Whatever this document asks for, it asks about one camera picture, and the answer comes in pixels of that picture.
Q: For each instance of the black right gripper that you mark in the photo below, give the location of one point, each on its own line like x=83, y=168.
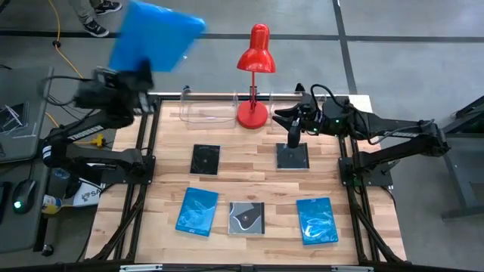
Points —
x=317, y=115

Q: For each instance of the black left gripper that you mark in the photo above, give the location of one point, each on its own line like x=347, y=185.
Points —
x=113, y=92

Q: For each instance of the blue plastic disc case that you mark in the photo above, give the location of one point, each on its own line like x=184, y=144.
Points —
x=197, y=211
x=159, y=34
x=317, y=221

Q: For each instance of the clear jewel case black tray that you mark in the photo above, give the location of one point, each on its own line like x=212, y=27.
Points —
x=292, y=158
x=205, y=159

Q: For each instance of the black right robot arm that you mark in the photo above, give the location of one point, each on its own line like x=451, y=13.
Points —
x=401, y=130

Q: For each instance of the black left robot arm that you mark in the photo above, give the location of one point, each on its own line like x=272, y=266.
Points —
x=90, y=130

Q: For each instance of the clear jewel case grey insert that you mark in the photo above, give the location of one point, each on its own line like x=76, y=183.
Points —
x=246, y=218

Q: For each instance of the clear plastic bin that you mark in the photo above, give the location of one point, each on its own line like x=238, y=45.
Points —
x=281, y=99
x=208, y=117

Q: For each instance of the small black clamp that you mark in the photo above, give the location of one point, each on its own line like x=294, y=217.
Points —
x=186, y=89
x=300, y=87

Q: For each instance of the person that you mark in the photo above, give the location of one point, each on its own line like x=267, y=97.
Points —
x=94, y=28

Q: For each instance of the red desk lamp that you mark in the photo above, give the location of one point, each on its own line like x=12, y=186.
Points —
x=257, y=56

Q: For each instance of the grey side desk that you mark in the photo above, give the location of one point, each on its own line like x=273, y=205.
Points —
x=34, y=113

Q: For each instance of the white printed bag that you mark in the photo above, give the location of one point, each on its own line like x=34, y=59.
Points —
x=90, y=196

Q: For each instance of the black tray with papers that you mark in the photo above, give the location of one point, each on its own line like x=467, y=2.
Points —
x=13, y=117

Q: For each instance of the yellow blue can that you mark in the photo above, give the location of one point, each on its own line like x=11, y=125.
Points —
x=51, y=204

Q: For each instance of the black computer mouse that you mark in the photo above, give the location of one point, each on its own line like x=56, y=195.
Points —
x=24, y=194

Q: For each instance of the grey metal table stand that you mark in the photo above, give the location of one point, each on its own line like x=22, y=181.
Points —
x=459, y=177

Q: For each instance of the black keyboard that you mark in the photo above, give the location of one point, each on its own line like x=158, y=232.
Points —
x=4, y=204

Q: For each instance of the grey mouse desk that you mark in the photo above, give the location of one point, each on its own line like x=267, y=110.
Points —
x=22, y=234

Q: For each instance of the small black caster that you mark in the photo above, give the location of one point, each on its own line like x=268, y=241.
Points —
x=47, y=250

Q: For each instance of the aluminium frame bracket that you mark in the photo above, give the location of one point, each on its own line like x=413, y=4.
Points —
x=351, y=268
x=140, y=267

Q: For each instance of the black aluminium rig frame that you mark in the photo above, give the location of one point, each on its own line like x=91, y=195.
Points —
x=204, y=269

